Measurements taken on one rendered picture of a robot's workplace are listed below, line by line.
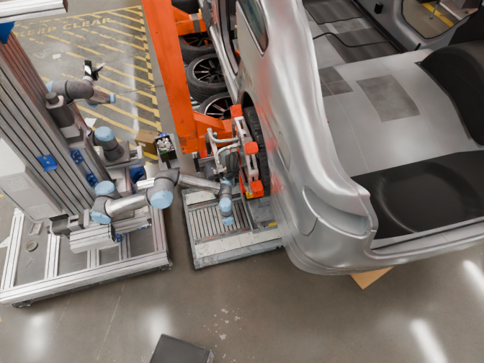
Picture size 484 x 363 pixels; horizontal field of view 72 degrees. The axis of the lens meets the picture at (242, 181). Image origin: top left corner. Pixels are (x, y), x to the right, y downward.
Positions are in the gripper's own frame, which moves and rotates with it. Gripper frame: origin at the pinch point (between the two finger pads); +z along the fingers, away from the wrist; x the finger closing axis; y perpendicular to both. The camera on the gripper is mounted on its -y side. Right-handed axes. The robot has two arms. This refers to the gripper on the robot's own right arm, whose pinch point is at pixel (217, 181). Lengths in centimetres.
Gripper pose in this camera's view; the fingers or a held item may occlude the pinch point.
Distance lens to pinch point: 232.0
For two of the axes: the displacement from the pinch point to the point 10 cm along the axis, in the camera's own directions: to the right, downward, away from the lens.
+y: -0.3, -6.0, -8.0
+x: -9.7, 2.2, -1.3
